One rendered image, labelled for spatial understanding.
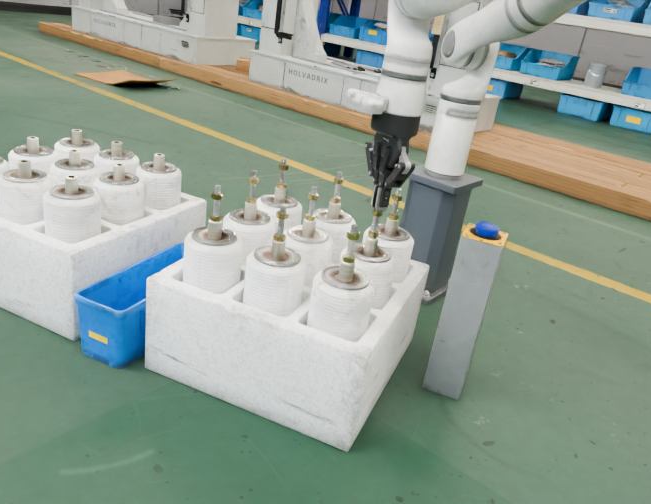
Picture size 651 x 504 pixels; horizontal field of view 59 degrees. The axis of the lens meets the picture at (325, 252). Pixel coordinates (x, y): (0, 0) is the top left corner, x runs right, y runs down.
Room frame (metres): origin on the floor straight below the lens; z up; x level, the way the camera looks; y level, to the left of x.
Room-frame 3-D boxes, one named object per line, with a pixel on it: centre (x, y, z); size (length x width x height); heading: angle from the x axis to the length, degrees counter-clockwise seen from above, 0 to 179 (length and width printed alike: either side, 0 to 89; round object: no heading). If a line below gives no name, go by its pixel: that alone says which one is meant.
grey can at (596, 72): (5.29, -2.06, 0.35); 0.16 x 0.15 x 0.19; 54
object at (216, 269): (0.88, 0.19, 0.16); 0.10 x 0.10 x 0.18
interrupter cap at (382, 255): (0.91, -0.08, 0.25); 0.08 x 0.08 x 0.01
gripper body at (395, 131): (0.91, -0.08, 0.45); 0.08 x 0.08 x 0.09
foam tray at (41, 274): (1.13, 0.54, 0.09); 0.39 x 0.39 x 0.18; 68
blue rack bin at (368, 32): (6.65, -0.27, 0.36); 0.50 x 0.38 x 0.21; 145
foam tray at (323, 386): (0.95, 0.03, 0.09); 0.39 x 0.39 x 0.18; 71
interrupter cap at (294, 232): (0.95, 0.03, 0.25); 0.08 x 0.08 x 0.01
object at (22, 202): (1.02, 0.58, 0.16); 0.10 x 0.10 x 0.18
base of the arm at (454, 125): (1.33, -0.24, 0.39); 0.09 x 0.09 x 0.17; 54
